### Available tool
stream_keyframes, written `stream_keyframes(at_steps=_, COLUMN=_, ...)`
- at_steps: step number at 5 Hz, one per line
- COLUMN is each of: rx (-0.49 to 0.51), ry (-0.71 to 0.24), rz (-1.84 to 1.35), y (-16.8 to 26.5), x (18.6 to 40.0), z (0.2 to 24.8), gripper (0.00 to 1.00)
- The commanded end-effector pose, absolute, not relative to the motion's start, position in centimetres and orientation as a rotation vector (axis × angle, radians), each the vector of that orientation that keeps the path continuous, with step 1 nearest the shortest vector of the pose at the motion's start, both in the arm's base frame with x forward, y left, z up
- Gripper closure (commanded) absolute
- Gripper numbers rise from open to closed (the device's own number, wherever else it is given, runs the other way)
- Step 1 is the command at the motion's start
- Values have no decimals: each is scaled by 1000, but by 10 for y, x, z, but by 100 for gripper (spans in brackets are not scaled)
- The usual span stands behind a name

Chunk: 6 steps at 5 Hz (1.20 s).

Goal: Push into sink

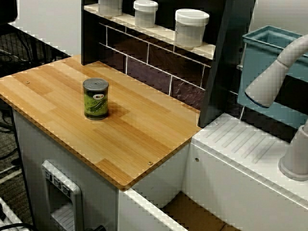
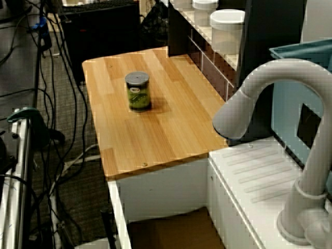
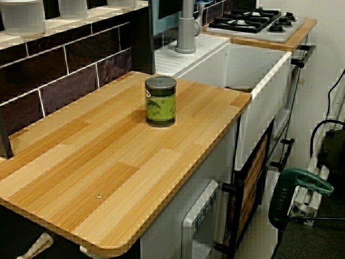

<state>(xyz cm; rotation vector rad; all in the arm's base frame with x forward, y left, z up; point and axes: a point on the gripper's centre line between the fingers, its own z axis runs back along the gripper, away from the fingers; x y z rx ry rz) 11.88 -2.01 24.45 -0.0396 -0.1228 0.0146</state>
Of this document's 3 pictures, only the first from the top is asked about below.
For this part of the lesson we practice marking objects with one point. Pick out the green tin can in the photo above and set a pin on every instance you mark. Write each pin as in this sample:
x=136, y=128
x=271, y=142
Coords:
x=96, y=103

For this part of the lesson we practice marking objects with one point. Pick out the white sink basin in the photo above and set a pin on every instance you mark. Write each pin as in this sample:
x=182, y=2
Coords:
x=240, y=168

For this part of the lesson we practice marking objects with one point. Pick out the white kitchen cabinet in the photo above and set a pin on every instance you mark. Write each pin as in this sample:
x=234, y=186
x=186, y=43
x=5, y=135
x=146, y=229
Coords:
x=96, y=173

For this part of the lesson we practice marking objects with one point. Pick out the wooden countertop board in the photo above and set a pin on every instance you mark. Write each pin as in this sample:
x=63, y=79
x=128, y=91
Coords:
x=72, y=120

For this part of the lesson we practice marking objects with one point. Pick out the cream shelf board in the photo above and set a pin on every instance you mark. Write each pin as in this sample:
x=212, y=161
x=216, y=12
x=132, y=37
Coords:
x=207, y=51

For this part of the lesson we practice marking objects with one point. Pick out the large white lidded jar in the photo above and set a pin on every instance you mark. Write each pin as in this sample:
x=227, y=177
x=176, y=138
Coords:
x=190, y=31

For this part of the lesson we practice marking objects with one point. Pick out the medium white lidded jar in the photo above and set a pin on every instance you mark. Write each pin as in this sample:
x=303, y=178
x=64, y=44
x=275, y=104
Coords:
x=145, y=14

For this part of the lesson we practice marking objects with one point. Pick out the brown cardboard sheet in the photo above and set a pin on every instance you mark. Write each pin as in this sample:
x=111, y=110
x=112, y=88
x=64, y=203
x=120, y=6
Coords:
x=197, y=214

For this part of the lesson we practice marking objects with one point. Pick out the grey dispenser panel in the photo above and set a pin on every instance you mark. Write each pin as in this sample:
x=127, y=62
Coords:
x=77, y=199

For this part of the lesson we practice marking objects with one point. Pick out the teal plastic bin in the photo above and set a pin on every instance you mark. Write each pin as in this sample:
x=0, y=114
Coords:
x=260, y=72

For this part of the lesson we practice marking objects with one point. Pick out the white plastic jar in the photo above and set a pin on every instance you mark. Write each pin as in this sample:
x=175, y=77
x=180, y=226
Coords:
x=110, y=7

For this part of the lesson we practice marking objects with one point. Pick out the white toy faucet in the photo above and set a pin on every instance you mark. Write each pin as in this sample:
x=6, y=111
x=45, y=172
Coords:
x=267, y=81

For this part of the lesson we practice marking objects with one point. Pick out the white power strip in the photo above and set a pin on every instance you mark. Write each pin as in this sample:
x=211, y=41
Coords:
x=8, y=214

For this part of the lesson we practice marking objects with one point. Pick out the black monitor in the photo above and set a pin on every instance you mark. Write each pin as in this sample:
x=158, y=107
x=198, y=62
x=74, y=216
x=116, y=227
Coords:
x=8, y=9

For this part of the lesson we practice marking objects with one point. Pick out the wide dark grey hutch post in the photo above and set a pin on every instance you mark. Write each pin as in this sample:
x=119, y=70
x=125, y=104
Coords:
x=223, y=60

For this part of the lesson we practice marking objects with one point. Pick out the narrow dark grey hutch post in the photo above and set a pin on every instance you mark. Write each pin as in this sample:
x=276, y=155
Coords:
x=83, y=36

